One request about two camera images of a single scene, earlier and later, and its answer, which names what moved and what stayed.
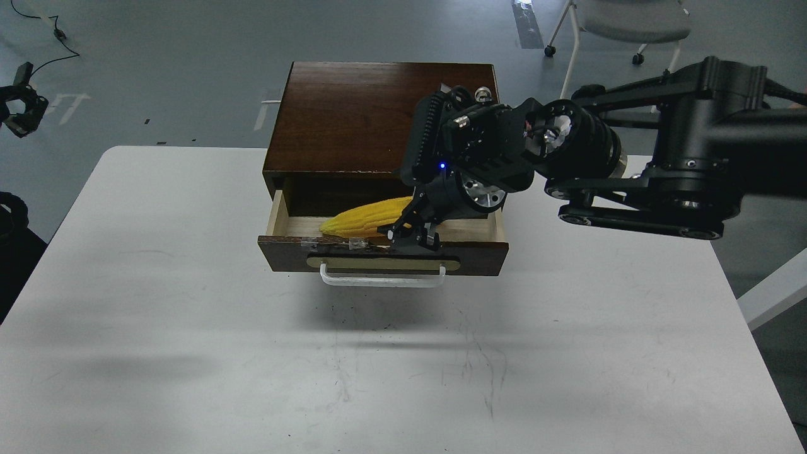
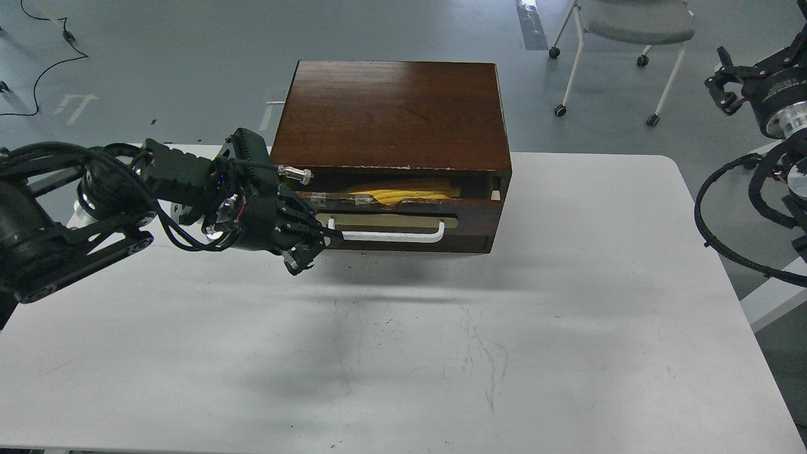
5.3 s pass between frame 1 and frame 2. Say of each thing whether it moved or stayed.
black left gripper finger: moved
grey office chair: stayed
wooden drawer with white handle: moved
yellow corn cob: moved
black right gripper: moved
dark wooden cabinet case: stayed
